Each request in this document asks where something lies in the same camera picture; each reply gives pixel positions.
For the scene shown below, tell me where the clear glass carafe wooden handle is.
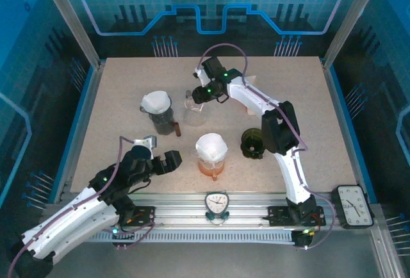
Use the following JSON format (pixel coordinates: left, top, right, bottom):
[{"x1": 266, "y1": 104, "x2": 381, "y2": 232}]
[{"x1": 183, "y1": 89, "x2": 208, "y2": 127}]

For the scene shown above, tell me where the white paper coffee filter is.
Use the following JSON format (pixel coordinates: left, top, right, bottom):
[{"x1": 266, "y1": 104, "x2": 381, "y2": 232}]
[
  {"x1": 195, "y1": 133, "x2": 229, "y2": 163},
  {"x1": 141, "y1": 90, "x2": 173, "y2": 115}
]

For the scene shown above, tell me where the grey coffee dripper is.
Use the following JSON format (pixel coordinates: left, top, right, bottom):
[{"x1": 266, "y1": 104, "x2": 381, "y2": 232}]
[{"x1": 139, "y1": 97, "x2": 176, "y2": 122}]

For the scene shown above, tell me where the green coffee dripper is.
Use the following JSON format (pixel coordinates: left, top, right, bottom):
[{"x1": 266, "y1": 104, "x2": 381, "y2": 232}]
[{"x1": 240, "y1": 126, "x2": 267, "y2": 160}]

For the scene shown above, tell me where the small white-faced green clock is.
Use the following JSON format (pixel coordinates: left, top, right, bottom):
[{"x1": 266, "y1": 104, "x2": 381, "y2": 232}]
[{"x1": 204, "y1": 190, "x2": 231, "y2": 226}]

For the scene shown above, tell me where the black controller box green light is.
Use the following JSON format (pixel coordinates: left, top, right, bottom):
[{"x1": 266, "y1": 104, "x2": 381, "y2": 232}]
[
  {"x1": 291, "y1": 226, "x2": 318, "y2": 250},
  {"x1": 110, "y1": 223, "x2": 137, "y2": 250}
]

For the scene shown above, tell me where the black rectangular clock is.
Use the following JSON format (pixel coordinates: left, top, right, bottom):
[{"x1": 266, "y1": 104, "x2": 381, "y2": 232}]
[{"x1": 331, "y1": 184, "x2": 375, "y2": 230}]

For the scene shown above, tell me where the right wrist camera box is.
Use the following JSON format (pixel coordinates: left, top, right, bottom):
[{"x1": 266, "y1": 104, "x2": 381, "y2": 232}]
[{"x1": 193, "y1": 68, "x2": 209, "y2": 87}]

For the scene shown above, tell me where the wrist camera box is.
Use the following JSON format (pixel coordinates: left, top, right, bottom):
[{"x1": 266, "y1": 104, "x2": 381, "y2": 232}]
[
  {"x1": 193, "y1": 68, "x2": 209, "y2": 87},
  {"x1": 133, "y1": 135, "x2": 158, "y2": 151}
]

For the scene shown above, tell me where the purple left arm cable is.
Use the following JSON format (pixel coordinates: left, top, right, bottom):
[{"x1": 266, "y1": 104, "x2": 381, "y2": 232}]
[{"x1": 6, "y1": 136, "x2": 158, "y2": 274}]

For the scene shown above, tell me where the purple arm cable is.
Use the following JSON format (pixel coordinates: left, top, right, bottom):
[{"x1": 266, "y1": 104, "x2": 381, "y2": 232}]
[
  {"x1": 6, "y1": 136, "x2": 158, "y2": 274},
  {"x1": 195, "y1": 43, "x2": 337, "y2": 250}
]

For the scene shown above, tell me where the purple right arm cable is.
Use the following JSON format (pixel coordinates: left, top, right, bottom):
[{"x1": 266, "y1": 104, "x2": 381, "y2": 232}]
[{"x1": 195, "y1": 43, "x2": 337, "y2": 250}]

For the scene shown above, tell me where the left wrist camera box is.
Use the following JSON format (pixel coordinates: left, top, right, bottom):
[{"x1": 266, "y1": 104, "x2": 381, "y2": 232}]
[{"x1": 133, "y1": 135, "x2": 158, "y2": 151}]

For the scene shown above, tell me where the aluminium front rail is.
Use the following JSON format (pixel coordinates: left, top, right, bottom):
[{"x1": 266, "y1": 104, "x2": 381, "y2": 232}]
[{"x1": 41, "y1": 191, "x2": 379, "y2": 231}]

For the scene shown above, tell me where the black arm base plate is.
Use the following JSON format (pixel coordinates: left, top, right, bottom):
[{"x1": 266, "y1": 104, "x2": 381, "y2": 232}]
[
  {"x1": 120, "y1": 206, "x2": 156, "y2": 227},
  {"x1": 267, "y1": 205, "x2": 327, "y2": 227}
]

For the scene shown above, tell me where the blue edged table side rail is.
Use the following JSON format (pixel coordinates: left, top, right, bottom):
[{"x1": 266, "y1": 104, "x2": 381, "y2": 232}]
[
  {"x1": 53, "y1": 60, "x2": 107, "y2": 204},
  {"x1": 321, "y1": 60, "x2": 374, "y2": 204}
]

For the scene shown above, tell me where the slotted cable duct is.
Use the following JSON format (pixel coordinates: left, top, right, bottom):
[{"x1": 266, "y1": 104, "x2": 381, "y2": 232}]
[{"x1": 86, "y1": 229, "x2": 297, "y2": 244}]

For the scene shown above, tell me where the aluminium frame post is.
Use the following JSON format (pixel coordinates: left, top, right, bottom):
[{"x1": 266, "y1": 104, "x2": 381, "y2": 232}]
[
  {"x1": 321, "y1": 0, "x2": 387, "y2": 69},
  {"x1": 35, "y1": 0, "x2": 106, "y2": 69}
]

